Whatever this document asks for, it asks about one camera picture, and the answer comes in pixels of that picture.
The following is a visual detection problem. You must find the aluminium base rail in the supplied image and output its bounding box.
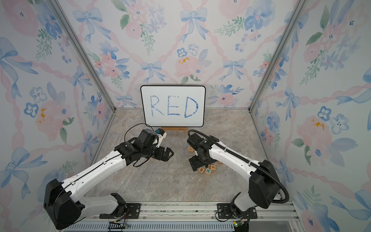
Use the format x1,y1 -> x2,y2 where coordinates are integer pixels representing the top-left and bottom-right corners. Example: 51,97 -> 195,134
65,202 -> 304,232

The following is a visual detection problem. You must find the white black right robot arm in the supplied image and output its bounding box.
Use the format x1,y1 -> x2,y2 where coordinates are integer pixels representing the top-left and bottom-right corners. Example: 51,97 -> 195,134
187,132 -> 281,214

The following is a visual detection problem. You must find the aluminium corner post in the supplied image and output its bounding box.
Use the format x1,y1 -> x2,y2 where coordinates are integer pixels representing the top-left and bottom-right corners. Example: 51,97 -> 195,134
46,1 -> 116,112
249,0 -> 307,114

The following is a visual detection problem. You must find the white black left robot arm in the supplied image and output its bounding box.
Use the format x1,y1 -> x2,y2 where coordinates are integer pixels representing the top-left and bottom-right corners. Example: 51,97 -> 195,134
43,129 -> 174,230

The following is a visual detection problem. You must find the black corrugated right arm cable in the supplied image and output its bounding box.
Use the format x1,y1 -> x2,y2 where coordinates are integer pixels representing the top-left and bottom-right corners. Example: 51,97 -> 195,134
187,129 -> 290,204

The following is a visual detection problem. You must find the whiteboard with blue RED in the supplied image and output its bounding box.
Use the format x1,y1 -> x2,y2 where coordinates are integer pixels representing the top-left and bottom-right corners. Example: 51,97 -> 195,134
140,85 -> 206,127

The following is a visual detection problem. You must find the aluminium left corner post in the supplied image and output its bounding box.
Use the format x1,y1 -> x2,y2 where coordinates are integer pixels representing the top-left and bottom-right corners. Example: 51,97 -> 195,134
46,1 -> 116,112

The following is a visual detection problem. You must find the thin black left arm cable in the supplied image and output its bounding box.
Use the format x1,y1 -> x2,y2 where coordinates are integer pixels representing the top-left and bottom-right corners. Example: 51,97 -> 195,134
124,123 -> 156,144

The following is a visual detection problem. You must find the aluminium right corner post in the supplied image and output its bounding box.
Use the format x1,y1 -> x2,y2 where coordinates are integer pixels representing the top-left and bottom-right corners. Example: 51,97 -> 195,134
249,0 -> 307,114

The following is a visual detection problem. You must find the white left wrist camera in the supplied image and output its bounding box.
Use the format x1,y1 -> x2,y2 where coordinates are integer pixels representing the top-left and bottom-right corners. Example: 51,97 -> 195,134
156,128 -> 167,148

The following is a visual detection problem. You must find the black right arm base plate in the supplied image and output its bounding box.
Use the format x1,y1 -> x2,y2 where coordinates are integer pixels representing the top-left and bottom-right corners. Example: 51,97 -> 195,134
215,203 -> 258,221

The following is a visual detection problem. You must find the wooden whiteboard easel stand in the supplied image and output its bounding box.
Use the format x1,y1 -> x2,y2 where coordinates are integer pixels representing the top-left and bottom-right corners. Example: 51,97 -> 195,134
161,127 -> 188,133

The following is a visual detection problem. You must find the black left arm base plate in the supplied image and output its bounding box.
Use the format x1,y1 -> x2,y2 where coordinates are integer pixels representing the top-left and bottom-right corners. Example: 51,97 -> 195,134
99,203 -> 142,219

